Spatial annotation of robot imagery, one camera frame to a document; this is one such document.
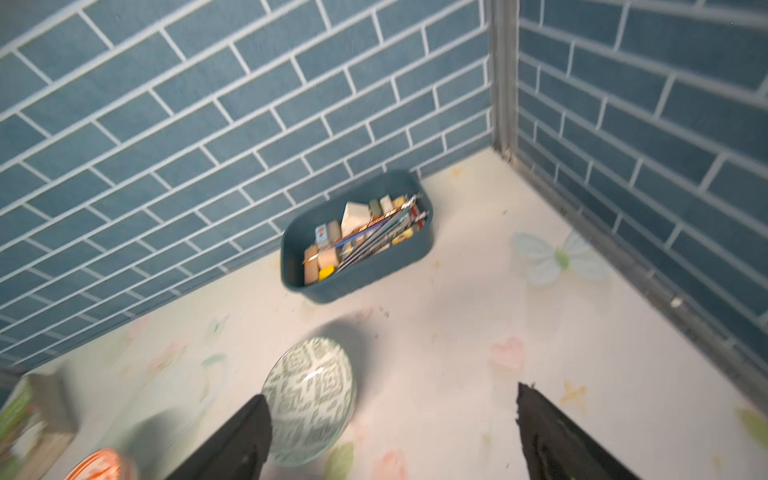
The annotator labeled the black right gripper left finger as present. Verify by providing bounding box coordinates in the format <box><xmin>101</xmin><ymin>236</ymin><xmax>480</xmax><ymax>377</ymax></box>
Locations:
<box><xmin>167</xmin><ymin>394</ymin><xmax>273</xmax><ymax>480</ymax></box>

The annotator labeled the green patterned bowl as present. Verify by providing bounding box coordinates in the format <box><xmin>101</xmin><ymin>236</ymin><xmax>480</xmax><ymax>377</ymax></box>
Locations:
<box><xmin>262</xmin><ymin>337</ymin><xmax>357</xmax><ymax>467</ymax></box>

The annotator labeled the green paperback book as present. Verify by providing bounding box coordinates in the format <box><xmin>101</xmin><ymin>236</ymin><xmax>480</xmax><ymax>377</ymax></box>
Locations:
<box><xmin>1</xmin><ymin>374</ymin><xmax>78</xmax><ymax>480</ymax></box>

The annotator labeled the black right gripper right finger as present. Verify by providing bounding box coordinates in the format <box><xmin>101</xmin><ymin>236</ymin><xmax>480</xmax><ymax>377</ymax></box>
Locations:
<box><xmin>517</xmin><ymin>383</ymin><xmax>638</xmax><ymax>480</ymax></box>

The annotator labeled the orange floral bowl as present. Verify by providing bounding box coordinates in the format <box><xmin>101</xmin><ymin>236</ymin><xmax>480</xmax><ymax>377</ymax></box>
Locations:
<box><xmin>65</xmin><ymin>449</ymin><xmax>139</xmax><ymax>480</ymax></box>

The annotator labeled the teal plastic bin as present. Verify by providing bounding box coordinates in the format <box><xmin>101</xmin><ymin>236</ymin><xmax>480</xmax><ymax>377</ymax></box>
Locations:
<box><xmin>281</xmin><ymin>170</ymin><xmax>434</xmax><ymax>304</ymax></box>

